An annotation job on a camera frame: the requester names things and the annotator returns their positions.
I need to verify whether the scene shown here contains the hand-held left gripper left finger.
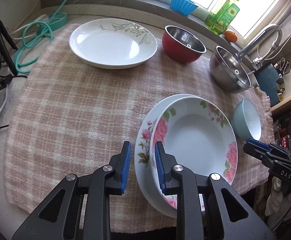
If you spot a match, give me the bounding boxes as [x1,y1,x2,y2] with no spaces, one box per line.
[12,141,132,240]

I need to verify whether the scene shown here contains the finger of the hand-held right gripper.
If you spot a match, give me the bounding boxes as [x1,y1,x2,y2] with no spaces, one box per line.
[243,142,273,163]
[246,138,291,160]

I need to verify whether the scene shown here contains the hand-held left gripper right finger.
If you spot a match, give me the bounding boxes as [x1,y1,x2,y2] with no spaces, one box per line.
[154,141,276,240]

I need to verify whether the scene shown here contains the wide pink floral plate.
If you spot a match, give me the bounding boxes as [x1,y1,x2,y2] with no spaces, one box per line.
[134,94,206,218]

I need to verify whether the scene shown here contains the pale teal ceramic bowl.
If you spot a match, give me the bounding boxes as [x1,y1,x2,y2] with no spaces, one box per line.
[231,98,262,141]

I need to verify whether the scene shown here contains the deep pink floral plate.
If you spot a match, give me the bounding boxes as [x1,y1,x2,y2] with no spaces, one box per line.
[151,96,238,209]

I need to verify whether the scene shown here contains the stainless steel bowl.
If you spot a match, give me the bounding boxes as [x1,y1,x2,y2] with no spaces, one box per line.
[209,45,252,94]

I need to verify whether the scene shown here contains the red steel-lined bowl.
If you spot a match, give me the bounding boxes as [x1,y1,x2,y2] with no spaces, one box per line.
[162,25,206,64]

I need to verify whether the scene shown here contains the white plate grey leaf print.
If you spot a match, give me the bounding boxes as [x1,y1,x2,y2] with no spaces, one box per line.
[69,18,158,69]

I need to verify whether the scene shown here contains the person's right hand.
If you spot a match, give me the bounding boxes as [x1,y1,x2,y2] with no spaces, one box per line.
[265,176,291,217]

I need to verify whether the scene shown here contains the dark teal utensil holder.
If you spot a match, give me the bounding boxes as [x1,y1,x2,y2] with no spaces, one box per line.
[254,62,285,107]

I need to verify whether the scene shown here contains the pink plaid cloth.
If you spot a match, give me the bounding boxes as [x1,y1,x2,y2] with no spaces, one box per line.
[4,22,272,233]

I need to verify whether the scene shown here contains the scissors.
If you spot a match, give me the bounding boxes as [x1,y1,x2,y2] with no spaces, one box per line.
[277,58,291,75]

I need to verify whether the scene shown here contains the chrome kitchen faucet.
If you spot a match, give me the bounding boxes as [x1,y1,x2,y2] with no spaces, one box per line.
[236,24,283,70]

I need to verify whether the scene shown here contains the orange fruit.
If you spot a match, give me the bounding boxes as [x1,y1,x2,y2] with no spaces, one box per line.
[223,29,238,43]

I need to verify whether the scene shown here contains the green dish soap bottle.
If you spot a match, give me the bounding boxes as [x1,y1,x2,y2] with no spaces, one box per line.
[205,0,246,35]

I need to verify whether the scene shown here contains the blue ribbed cup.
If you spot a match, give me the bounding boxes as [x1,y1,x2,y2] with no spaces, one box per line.
[170,0,198,17]

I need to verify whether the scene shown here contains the black tripod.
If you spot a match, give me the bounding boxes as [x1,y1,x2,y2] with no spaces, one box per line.
[0,7,19,77]

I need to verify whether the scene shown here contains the teal cable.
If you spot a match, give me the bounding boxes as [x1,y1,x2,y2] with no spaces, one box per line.
[15,0,82,68]

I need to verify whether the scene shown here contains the teal cable reel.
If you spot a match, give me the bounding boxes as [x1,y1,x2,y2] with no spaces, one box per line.
[37,12,68,33]

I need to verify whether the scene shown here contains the thin white cable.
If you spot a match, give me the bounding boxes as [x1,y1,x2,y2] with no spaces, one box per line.
[10,0,39,40]

